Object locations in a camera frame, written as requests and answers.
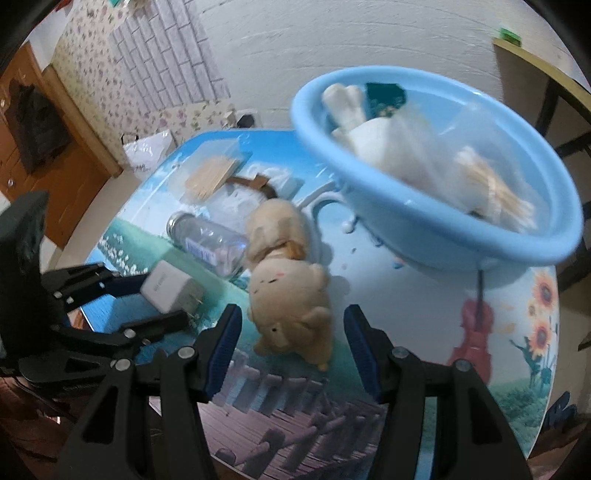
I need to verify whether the white plush rabbit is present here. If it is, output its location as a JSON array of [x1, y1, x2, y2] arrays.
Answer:
[[322, 83, 416, 176]]

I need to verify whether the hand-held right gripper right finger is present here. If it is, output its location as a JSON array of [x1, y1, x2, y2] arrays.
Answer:
[[344, 305, 532, 480]]

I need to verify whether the white plastic bag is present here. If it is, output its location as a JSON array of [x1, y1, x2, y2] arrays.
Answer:
[[121, 130, 175, 175]]

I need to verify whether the wooden desk with black frame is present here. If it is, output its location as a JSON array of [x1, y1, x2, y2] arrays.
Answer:
[[492, 36, 591, 296]]

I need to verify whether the brown wooden cabinet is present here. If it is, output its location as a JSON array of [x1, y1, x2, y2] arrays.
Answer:
[[0, 41, 124, 250]]

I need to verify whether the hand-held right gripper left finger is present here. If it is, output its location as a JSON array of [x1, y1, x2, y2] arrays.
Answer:
[[60, 305, 243, 480]]

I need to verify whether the light blue plastic basin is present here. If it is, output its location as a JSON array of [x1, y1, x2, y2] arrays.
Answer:
[[292, 66, 584, 274]]

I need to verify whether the clear bottle with silver cap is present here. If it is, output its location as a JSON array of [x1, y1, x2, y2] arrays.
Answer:
[[166, 210, 250, 278]]

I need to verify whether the blue slipper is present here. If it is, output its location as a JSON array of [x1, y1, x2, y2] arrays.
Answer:
[[544, 391, 578, 432]]

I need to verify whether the dark teal cloth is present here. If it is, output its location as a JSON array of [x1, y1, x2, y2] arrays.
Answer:
[[366, 82, 408, 117]]

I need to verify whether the clear bag of wooden sticks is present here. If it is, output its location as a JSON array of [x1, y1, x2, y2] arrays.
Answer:
[[392, 99, 539, 232], [167, 140, 252, 204]]

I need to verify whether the tan plush toy orange scarf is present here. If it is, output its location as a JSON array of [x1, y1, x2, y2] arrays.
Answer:
[[244, 199, 309, 268]]

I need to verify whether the picture-printed desktop table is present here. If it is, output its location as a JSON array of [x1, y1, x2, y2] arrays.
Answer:
[[81, 129, 561, 472]]

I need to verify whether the white charger adapter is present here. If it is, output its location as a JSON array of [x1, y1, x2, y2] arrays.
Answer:
[[140, 260, 207, 324]]

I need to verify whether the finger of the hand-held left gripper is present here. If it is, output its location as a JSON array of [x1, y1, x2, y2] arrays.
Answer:
[[21, 310, 188, 393], [41, 262, 148, 319]]

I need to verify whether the brown strap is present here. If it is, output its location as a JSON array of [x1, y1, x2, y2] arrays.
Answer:
[[228, 173, 278, 200]]

